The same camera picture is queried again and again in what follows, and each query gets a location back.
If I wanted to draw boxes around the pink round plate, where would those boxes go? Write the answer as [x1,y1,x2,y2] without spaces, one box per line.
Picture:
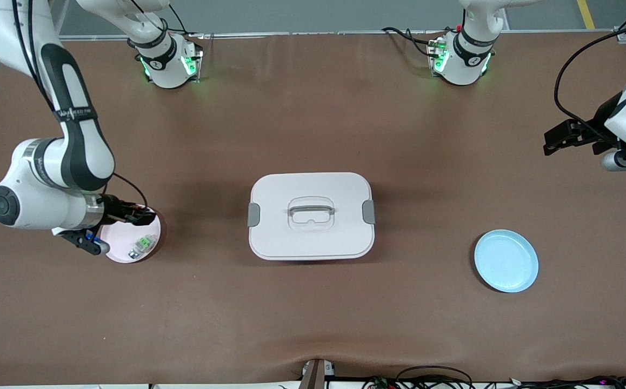
[98,205,162,264]

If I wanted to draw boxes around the tangled black cable bundle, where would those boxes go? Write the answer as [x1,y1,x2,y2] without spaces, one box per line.
[362,366,626,389]

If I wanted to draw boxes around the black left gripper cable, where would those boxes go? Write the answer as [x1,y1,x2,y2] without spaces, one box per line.
[554,16,626,140]

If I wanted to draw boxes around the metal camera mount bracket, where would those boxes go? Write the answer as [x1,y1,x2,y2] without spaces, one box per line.
[299,359,335,389]

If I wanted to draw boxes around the brown table cover mat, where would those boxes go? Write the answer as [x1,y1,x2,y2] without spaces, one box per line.
[0,31,626,387]

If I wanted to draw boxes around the black right arm base cable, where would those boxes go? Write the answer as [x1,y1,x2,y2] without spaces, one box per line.
[151,0,205,39]

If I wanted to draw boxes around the silver table edge rail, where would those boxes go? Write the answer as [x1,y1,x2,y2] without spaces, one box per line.
[59,28,622,42]

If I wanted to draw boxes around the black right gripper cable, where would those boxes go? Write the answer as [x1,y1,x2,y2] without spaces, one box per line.
[10,0,149,209]

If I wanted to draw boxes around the white lidded box grey latches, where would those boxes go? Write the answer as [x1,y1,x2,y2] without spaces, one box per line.
[247,172,376,261]

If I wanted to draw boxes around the light blue round plate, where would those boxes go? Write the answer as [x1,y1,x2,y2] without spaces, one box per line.
[474,229,539,293]

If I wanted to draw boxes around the black left arm base cables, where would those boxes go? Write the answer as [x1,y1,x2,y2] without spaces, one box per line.
[382,26,444,57]

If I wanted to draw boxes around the green push-button switch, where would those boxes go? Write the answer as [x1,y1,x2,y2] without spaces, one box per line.
[128,234,158,260]

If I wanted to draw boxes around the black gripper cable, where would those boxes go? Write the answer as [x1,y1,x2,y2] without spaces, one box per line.
[10,0,149,209]
[554,16,626,140]

